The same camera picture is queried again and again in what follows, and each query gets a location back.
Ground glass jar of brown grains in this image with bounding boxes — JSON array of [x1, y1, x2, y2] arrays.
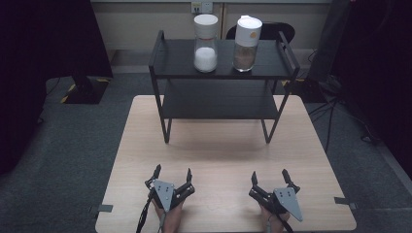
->
[[232, 15, 263, 73]]

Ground black stand base striped tape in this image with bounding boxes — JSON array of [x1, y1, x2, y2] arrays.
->
[[59, 75, 111, 106]]

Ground black chair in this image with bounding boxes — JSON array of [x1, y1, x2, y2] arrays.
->
[[225, 21, 296, 45]]

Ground person's right hand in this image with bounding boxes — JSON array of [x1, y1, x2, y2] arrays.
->
[[259, 205, 292, 233]]

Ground dark grey upright panel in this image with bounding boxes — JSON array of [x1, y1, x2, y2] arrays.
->
[[306, 0, 355, 83]]

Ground grey tape strip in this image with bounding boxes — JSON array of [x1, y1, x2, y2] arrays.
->
[[333, 196, 359, 211], [89, 204, 115, 215]]

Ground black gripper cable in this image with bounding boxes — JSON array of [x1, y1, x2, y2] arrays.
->
[[135, 189, 155, 233], [276, 213, 295, 233]]

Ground person's left hand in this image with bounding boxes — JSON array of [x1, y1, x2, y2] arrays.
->
[[153, 201, 187, 233]]

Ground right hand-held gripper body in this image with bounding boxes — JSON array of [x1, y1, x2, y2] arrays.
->
[[251, 186, 304, 223]]

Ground black two-tier shelf rack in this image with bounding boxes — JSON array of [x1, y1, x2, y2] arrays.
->
[[148, 29, 301, 145]]

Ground black curtain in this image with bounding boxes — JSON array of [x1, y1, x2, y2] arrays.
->
[[0, 0, 114, 176], [329, 0, 412, 181]]

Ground glass jar of white grains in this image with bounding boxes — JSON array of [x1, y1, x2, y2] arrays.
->
[[192, 14, 220, 74]]

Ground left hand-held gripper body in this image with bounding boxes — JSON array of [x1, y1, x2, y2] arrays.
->
[[150, 179, 192, 214]]

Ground black floor cables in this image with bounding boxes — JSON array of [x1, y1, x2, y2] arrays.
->
[[306, 95, 381, 153]]

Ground white wall socket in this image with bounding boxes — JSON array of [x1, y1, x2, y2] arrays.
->
[[190, 1, 214, 16]]

